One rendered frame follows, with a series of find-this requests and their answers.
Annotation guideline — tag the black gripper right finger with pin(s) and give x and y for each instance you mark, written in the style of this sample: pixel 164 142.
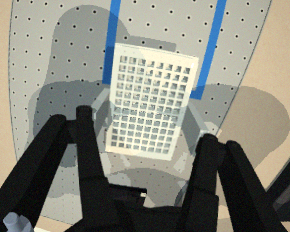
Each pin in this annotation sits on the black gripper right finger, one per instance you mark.
pixel 249 206

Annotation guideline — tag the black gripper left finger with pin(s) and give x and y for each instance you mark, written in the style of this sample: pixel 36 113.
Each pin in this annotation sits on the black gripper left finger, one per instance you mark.
pixel 24 191

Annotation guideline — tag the white well plate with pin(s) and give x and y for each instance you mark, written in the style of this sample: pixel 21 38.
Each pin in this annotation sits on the white well plate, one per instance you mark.
pixel 143 103

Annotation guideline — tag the blue tape outline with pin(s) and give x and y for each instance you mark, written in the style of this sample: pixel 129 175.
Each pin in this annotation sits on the blue tape outline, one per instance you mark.
pixel 111 36

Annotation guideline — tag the black rectangular frame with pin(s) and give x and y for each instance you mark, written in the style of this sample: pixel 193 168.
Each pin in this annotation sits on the black rectangular frame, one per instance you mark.
pixel 136 195

